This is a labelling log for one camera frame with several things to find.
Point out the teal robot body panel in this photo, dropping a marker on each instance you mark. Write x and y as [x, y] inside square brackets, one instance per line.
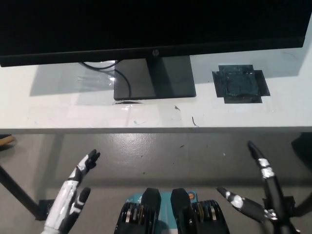
[165, 207]

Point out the black slanted table leg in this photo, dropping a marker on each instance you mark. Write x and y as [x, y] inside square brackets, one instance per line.
[19, 190]
[304, 204]

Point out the brown wooden object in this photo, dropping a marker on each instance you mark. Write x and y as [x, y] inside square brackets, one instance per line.
[5, 140]

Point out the black tape patch on table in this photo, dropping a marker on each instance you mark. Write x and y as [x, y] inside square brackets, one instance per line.
[240, 84]

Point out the robot black ribbed block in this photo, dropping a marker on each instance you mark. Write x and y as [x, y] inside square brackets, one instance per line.
[136, 214]
[195, 214]

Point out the black HP monitor screen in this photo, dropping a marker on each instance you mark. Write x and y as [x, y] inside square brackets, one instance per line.
[151, 24]

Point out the robot right black ribbed block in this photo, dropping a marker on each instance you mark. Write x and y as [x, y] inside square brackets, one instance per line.
[195, 214]

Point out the black monitor stand base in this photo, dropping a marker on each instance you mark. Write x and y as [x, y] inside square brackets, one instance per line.
[168, 80]

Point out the robot right hand black silver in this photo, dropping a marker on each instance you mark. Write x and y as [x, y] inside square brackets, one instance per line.
[270, 195]

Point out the robot left black ribbed block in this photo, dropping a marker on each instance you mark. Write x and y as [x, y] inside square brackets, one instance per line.
[136, 214]

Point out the clear glossy tape sheet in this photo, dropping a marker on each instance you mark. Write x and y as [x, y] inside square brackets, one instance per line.
[97, 79]

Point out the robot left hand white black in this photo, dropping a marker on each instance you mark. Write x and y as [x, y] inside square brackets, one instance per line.
[64, 202]

